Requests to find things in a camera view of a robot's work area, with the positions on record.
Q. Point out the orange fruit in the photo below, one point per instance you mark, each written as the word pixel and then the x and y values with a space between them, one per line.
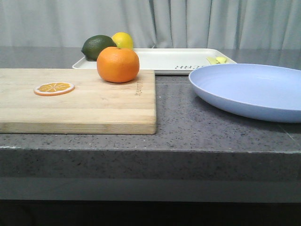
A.
pixel 118 65

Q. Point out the light blue plate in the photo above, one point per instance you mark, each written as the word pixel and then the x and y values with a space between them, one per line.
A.
pixel 263 92

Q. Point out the white rectangular tray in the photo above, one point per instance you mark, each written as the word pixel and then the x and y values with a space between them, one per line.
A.
pixel 177 61

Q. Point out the wooden cutting board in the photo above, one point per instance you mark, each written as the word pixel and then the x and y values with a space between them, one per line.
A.
pixel 93 107

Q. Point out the yellow lemon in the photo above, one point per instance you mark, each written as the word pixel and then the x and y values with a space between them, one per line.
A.
pixel 123 40

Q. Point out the yellow fruit slices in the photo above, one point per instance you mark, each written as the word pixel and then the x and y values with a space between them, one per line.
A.
pixel 217 60

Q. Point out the green lime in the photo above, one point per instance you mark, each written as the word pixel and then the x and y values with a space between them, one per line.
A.
pixel 95 44

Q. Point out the orange slice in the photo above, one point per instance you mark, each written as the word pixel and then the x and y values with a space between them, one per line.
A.
pixel 53 89

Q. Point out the grey curtain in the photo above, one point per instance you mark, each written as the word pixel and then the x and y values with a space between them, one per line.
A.
pixel 230 24

